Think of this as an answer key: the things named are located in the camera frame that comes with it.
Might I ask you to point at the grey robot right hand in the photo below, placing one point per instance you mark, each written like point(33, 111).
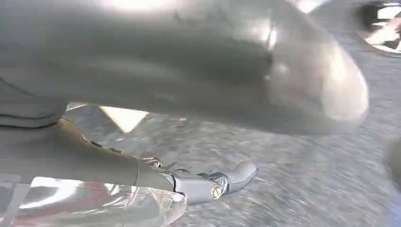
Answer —
point(194, 62)

